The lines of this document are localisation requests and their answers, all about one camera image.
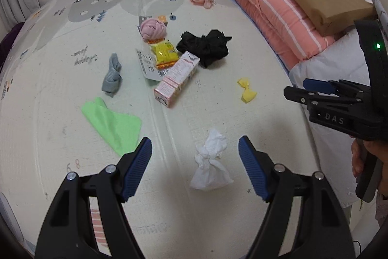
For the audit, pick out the green cloth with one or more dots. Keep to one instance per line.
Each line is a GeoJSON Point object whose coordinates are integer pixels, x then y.
{"type": "Point", "coordinates": [112, 125]}

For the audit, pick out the yellow snack packet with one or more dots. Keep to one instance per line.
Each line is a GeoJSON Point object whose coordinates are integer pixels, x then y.
{"type": "Point", "coordinates": [163, 54]}

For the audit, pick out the white paper sheet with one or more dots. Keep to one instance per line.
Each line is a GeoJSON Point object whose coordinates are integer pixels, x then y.
{"type": "Point", "coordinates": [145, 64]}

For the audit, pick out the pink striped quilt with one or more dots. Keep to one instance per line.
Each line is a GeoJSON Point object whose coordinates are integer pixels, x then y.
{"type": "Point", "coordinates": [266, 4]}

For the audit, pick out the black cloth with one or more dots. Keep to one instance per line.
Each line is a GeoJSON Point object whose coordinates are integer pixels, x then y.
{"type": "Point", "coordinates": [206, 48]}

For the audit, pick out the printed play mat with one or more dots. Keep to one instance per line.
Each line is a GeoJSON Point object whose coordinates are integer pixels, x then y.
{"type": "Point", "coordinates": [60, 80]}

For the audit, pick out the white plastic bag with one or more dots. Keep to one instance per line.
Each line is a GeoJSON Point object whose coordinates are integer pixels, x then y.
{"type": "Point", "coordinates": [212, 165]}

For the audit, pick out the pink carton box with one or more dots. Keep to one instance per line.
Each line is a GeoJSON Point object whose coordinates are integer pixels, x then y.
{"type": "Point", "coordinates": [177, 80]}

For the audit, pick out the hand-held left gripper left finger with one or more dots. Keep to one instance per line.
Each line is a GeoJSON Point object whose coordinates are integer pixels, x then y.
{"type": "Point", "coordinates": [138, 168]}

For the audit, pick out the purple cloth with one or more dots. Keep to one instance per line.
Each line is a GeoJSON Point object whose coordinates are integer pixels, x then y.
{"type": "Point", "coordinates": [9, 43]}

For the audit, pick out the person's right hand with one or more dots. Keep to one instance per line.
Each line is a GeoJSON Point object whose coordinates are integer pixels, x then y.
{"type": "Point", "coordinates": [357, 159]}

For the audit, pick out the grey sock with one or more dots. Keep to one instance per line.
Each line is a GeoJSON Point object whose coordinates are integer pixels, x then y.
{"type": "Point", "coordinates": [112, 80]}

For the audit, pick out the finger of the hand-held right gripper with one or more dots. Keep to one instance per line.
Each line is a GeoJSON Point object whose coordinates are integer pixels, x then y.
{"type": "Point", "coordinates": [298, 95]}
{"type": "Point", "coordinates": [318, 86]}

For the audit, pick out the yellow bow wrapper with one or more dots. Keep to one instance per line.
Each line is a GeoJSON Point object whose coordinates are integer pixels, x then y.
{"type": "Point", "coordinates": [247, 92]}

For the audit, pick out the pink cloth ball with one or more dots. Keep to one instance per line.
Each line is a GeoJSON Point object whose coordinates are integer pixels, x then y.
{"type": "Point", "coordinates": [153, 29]}

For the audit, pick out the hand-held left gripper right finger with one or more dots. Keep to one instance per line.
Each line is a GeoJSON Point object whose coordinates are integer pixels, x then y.
{"type": "Point", "coordinates": [251, 168]}

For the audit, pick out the white duvet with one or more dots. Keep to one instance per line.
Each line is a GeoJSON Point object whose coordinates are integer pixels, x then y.
{"type": "Point", "coordinates": [330, 64]}

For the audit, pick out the white curtain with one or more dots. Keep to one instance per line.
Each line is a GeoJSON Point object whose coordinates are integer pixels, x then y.
{"type": "Point", "coordinates": [15, 1]}

